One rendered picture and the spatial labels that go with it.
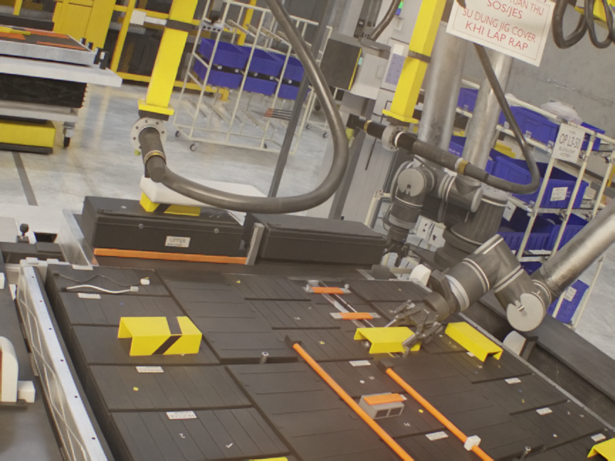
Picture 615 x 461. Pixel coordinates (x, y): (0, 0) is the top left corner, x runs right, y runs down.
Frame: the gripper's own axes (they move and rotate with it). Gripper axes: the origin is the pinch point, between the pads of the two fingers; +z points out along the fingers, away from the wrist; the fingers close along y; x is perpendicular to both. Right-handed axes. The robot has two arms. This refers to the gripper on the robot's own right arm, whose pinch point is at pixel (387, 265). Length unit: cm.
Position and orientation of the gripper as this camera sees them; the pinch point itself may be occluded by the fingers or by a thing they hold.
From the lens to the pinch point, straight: 260.6
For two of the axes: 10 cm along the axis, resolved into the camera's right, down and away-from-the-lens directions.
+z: -2.7, 9.1, 3.0
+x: -4.7, -4.0, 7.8
